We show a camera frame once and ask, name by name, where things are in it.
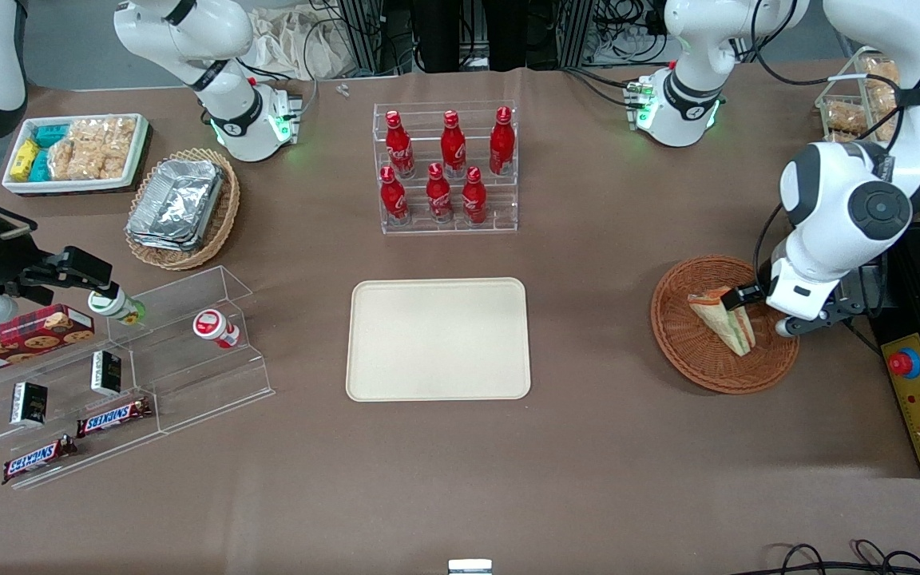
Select beige cloth bag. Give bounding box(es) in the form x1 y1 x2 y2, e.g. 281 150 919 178
248 8 365 81

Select oval tan wicker basket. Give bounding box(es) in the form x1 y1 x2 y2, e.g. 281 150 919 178
125 148 241 272

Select red cola bottle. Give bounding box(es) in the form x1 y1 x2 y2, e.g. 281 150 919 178
440 110 467 180
384 110 416 180
461 166 488 225
379 165 410 225
426 162 454 224
489 106 517 176

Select black machine housing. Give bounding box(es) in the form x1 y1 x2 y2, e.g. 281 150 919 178
867 222 920 478

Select clear rice cracker pack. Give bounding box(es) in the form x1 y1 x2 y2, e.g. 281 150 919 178
97 144 133 180
69 118 137 149
49 140 101 181

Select Snickers chocolate bar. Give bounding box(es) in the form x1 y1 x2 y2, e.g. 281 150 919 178
75 397 154 438
2 435 79 486

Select red tartan cookie box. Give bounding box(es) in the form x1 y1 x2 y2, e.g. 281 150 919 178
0 304 97 381

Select triangular sandwich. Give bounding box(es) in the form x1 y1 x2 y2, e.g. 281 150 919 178
687 287 757 357

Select clear acrylic stepped shelf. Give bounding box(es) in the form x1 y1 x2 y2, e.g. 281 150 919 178
105 266 276 436
0 319 165 490

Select clear acrylic bottle rack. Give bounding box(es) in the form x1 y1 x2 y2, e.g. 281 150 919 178
372 101 519 236

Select white rectangular snack tray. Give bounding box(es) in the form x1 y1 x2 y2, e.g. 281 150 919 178
2 113 151 196

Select round brown wicker basket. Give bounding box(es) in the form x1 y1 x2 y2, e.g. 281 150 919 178
650 255 801 395

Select green white drink bottle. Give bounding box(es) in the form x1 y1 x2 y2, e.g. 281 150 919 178
88 286 146 326

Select black base cable bundle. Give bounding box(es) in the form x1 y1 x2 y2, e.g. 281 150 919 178
562 67 638 109

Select small black box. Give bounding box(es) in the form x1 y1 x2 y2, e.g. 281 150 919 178
90 350 123 398
10 382 49 426

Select black floor cable loops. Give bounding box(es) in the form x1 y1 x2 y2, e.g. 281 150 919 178
751 540 920 575

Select beige plastic tray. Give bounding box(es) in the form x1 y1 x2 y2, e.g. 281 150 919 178
346 277 532 402

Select person in black trousers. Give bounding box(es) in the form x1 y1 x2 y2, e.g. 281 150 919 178
410 0 550 74

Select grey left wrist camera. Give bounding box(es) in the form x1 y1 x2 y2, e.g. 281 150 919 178
775 297 866 338

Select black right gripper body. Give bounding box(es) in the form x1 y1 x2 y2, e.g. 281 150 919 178
0 212 50 299

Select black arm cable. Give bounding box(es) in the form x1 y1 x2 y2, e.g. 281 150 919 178
750 0 920 153

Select aluminium frame post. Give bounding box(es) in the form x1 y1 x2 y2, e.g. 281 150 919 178
339 0 387 77
557 0 598 69

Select yellow snack packet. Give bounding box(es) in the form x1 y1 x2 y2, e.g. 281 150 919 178
11 140 42 183

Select red white drink bottle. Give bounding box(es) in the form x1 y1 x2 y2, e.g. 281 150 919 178
192 309 241 350

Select white wire rack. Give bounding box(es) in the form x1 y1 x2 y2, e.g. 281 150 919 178
816 46 920 210

